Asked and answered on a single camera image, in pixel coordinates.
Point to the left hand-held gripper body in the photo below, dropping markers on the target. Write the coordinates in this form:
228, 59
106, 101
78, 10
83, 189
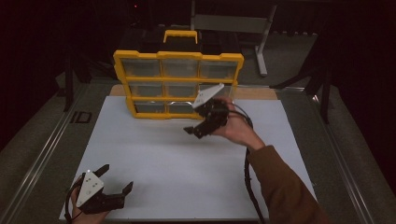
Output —
89, 188

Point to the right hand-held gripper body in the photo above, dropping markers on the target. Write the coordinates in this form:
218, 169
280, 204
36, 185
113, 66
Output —
207, 95

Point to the yellow black drawer organizer cabinet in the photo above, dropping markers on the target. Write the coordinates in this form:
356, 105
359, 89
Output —
146, 79

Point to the person's left hand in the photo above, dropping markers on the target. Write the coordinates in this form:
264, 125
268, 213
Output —
80, 218

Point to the person's right hand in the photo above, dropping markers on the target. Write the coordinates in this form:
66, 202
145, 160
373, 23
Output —
239, 130

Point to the white table board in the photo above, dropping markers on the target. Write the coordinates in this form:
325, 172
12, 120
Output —
174, 161

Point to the black stand legs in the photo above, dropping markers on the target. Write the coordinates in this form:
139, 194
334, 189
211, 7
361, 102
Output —
68, 87
325, 93

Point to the aluminium rail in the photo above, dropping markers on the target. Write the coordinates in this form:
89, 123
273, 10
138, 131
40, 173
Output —
40, 158
339, 161

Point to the grey metal desk frame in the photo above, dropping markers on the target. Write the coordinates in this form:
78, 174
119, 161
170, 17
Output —
230, 23

